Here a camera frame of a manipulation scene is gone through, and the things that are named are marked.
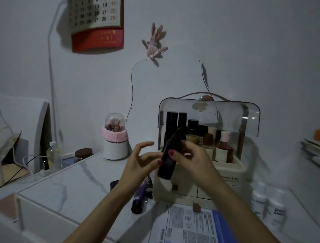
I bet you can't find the person's right hand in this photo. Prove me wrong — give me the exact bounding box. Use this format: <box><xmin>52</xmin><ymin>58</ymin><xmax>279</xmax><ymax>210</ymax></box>
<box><xmin>168</xmin><ymin>141</ymin><xmax>222</xmax><ymax>187</ymax></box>

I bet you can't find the clear plastic bag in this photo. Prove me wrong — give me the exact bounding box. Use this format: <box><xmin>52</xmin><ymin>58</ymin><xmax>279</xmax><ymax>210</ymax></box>
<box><xmin>0</xmin><ymin>110</ymin><xmax>22</xmax><ymax>173</ymax></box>

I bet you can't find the purple cosmetic tube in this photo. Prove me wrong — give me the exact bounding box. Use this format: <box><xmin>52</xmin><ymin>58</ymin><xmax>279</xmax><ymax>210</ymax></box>
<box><xmin>131</xmin><ymin>183</ymin><xmax>147</xmax><ymax>215</ymax></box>

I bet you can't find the white charging cable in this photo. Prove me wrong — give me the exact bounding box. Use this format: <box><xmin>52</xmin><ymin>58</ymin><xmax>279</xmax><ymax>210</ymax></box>
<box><xmin>11</xmin><ymin>146</ymin><xmax>48</xmax><ymax>177</ymax></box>

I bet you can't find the white brush holder clear dome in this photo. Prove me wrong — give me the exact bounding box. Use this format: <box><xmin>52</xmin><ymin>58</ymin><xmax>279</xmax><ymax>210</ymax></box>
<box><xmin>101</xmin><ymin>112</ymin><xmax>129</xmax><ymax>161</ymax></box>

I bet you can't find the tall black bottle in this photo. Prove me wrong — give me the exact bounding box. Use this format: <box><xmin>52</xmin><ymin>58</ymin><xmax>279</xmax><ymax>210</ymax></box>
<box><xmin>177</xmin><ymin>112</ymin><xmax>188</xmax><ymax>131</ymax></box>
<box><xmin>165</xmin><ymin>111</ymin><xmax>178</xmax><ymax>148</ymax></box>

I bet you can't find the dark dropper bottle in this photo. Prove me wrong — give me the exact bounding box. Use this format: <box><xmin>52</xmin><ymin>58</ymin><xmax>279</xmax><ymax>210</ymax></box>
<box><xmin>157</xmin><ymin>127</ymin><xmax>187</xmax><ymax>181</ymax></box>

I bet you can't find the red and white wall calendar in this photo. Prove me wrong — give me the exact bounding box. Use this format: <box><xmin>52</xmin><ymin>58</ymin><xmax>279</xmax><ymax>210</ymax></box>
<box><xmin>67</xmin><ymin>0</ymin><xmax>125</xmax><ymax>53</ymax></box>

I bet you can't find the person's left hand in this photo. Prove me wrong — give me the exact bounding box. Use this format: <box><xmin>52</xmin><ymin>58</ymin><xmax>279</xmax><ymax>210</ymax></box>
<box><xmin>117</xmin><ymin>141</ymin><xmax>164</xmax><ymax>195</ymax></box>

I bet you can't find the jar with brown lid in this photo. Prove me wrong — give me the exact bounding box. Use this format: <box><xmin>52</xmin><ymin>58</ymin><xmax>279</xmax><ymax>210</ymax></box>
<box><xmin>74</xmin><ymin>148</ymin><xmax>94</xmax><ymax>162</ymax></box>

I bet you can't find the beige cosmetic bottle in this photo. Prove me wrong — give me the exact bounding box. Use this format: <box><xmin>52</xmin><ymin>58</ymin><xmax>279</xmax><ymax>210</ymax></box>
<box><xmin>207</xmin><ymin>127</ymin><xmax>218</xmax><ymax>143</ymax></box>

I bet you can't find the blue and white printed sheet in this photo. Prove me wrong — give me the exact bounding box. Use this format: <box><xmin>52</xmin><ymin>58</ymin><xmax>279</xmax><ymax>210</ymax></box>
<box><xmin>148</xmin><ymin>203</ymin><xmax>241</xmax><ymax>243</ymax></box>

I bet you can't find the person's right forearm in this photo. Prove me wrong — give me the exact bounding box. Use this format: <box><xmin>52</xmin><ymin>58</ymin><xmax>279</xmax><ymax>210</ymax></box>
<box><xmin>199</xmin><ymin>176</ymin><xmax>281</xmax><ymax>243</ymax></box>

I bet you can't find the white storage bin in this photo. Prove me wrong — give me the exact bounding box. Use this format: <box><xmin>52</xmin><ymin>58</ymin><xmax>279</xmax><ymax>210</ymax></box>
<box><xmin>0</xmin><ymin>192</ymin><xmax>118</xmax><ymax>243</ymax></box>

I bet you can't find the white plastic bottle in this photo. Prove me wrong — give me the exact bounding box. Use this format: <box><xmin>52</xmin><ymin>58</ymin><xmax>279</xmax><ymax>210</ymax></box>
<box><xmin>250</xmin><ymin>181</ymin><xmax>268</xmax><ymax>221</ymax></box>
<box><xmin>264</xmin><ymin>188</ymin><xmax>287</xmax><ymax>232</ymax></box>

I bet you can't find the cream cosmetic organizer clear lid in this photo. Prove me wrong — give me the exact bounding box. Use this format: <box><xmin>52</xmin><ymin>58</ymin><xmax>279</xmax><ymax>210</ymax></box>
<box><xmin>152</xmin><ymin>92</ymin><xmax>261</xmax><ymax>204</ymax></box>

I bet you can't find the amber bottle pink cap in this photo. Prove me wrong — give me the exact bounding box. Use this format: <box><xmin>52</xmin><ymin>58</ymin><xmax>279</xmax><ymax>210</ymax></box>
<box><xmin>215</xmin><ymin>131</ymin><xmax>234</xmax><ymax>164</ymax></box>

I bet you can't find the clear bottle yellow liquid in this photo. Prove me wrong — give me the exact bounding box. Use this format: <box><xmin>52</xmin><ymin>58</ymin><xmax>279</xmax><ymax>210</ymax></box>
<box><xmin>46</xmin><ymin>141</ymin><xmax>62</xmax><ymax>171</ymax></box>

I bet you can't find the black capped bottle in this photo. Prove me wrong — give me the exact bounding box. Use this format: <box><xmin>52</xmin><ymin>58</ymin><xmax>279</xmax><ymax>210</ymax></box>
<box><xmin>187</xmin><ymin>119</ymin><xmax>199</xmax><ymax>136</ymax></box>

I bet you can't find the stack of books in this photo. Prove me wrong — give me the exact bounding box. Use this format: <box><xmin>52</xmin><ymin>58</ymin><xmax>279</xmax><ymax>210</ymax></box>
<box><xmin>301</xmin><ymin>129</ymin><xmax>320</xmax><ymax>169</ymax></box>

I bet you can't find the frameless wavy mirror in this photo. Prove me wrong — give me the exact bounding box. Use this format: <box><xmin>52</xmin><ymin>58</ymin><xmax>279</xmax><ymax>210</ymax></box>
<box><xmin>125</xmin><ymin>60</ymin><xmax>219</xmax><ymax>152</ymax></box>

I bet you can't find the slim dark cosmetic tube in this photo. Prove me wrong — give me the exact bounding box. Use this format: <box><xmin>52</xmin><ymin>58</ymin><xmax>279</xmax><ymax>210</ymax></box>
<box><xmin>146</xmin><ymin>175</ymin><xmax>153</xmax><ymax>200</ymax></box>

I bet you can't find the pink fluffy headband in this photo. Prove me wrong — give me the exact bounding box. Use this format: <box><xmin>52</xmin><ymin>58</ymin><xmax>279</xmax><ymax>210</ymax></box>
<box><xmin>101</xmin><ymin>124</ymin><xmax>129</xmax><ymax>143</ymax></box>

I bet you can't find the clear bottle brown cap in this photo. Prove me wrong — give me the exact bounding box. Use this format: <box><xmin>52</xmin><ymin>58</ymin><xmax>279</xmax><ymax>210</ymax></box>
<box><xmin>201</xmin><ymin>133</ymin><xmax>216</xmax><ymax>161</ymax></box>

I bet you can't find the pink plush rabbit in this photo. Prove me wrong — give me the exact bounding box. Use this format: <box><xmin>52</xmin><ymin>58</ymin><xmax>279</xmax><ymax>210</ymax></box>
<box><xmin>141</xmin><ymin>22</ymin><xmax>169</xmax><ymax>60</ymax></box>

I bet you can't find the person's left forearm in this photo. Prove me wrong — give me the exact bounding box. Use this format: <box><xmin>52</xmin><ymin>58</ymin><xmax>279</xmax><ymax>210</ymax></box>
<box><xmin>63</xmin><ymin>184</ymin><xmax>140</xmax><ymax>243</ymax></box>

